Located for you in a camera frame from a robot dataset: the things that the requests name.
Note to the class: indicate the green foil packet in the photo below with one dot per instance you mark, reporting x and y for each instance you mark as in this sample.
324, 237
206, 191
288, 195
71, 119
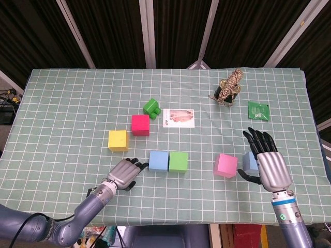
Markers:
258, 111

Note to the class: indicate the grey post foot bracket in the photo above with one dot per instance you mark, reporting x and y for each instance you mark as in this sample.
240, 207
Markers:
197, 64

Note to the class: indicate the red box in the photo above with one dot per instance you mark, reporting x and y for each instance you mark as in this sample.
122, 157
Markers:
245, 235

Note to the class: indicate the black electronics box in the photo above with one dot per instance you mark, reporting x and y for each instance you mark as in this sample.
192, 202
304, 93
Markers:
5, 117

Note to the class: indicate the white double frame post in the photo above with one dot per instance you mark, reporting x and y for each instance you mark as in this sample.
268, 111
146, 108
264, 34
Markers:
148, 33

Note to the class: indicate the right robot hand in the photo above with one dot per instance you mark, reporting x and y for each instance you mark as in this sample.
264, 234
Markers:
274, 170

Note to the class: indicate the white table leg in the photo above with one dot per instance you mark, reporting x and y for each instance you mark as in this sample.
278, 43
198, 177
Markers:
214, 236

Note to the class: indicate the dark brown curtain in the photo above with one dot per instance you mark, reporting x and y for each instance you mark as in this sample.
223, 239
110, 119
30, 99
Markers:
116, 31

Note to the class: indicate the green cube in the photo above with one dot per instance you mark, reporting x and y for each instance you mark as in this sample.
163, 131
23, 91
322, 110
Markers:
178, 161

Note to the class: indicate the white picture card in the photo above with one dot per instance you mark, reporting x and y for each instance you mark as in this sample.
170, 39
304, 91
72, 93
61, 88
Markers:
178, 118

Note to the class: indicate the red cube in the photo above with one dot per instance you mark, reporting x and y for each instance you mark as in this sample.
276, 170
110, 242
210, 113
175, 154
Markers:
141, 125

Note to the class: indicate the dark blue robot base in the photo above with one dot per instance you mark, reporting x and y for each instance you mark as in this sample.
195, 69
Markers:
165, 237

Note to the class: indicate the yellow panel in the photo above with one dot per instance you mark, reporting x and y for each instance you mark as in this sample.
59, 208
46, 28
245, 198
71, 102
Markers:
263, 236

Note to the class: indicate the yellow cube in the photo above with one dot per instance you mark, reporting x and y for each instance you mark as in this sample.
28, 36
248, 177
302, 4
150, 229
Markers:
117, 140

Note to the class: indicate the pink cube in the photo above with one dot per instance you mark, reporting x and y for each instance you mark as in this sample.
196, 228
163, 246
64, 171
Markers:
226, 165

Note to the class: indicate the teal snack packet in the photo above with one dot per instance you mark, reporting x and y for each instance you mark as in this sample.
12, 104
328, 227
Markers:
108, 232

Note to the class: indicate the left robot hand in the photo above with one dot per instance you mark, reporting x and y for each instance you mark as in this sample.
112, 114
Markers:
122, 173

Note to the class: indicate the blue cube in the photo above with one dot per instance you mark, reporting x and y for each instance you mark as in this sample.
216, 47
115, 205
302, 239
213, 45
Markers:
249, 162
158, 160

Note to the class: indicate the green checkered tablecloth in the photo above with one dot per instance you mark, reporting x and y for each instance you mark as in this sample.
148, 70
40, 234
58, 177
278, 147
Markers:
77, 103

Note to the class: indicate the dark green gift box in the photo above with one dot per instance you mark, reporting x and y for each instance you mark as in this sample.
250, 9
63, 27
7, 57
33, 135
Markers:
231, 98

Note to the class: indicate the green plastic toy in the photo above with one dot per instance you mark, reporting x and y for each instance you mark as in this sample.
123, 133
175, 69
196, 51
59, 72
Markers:
150, 106

